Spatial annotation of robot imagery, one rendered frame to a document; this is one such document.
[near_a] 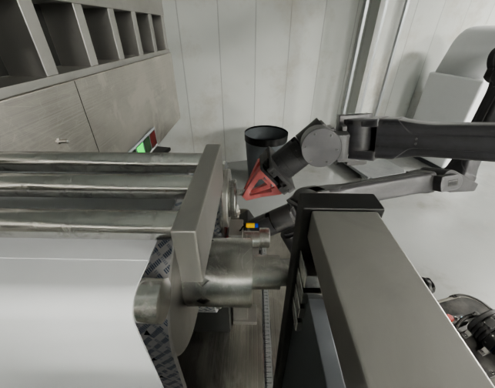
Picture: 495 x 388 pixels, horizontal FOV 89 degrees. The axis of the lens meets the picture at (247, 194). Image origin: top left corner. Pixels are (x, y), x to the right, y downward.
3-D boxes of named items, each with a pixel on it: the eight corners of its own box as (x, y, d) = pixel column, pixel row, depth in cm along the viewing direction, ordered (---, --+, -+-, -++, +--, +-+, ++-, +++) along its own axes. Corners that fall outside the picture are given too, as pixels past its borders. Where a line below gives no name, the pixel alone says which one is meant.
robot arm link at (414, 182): (424, 165, 74) (464, 169, 63) (423, 184, 75) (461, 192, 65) (288, 187, 65) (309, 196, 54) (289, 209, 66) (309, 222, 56)
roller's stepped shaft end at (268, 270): (315, 297, 24) (320, 275, 22) (252, 296, 24) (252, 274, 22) (309, 270, 26) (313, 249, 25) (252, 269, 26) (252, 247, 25)
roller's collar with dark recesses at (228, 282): (251, 322, 23) (252, 277, 20) (187, 320, 23) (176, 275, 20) (252, 267, 29) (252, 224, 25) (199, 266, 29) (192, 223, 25)
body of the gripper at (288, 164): (282, 172, 55) (309, 149, 52) (287, 195, 46) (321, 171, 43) (262, 151, 52) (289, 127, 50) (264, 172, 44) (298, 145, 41)
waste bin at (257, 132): (278, 169, 326) (282, 124, 293) (288, 188, 287) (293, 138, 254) (242, 172, 320) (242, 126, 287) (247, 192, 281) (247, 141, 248)
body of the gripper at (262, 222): (253, 228, 69) (278, 217, 67) (253, 255, 60) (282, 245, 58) (242, 211, 66) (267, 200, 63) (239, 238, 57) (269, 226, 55)
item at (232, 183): (234, 192, 45) (236, 172, 51) (223, 192, 45) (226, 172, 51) (235, 225, 49) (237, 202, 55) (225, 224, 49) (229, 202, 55)
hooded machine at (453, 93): (442, 146, 390) (497, 25, 304) (486, 165, 336) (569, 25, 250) (399, 152, 373) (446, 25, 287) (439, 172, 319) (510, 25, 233)
